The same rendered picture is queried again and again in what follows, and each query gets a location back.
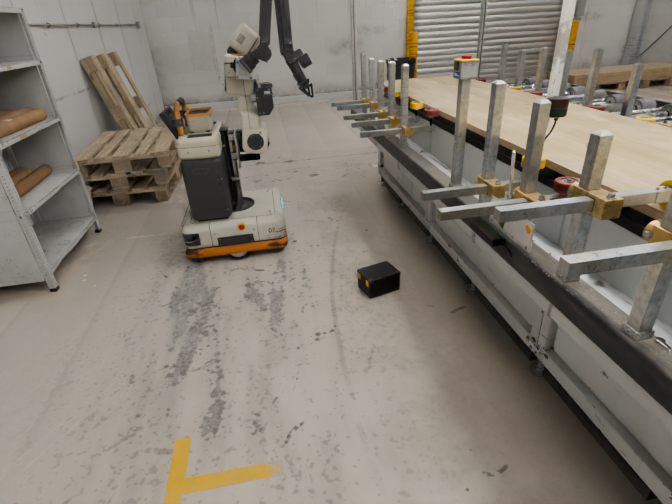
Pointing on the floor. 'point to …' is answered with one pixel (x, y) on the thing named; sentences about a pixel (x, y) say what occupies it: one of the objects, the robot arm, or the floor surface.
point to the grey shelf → (12, 39)
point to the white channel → (561, 47)
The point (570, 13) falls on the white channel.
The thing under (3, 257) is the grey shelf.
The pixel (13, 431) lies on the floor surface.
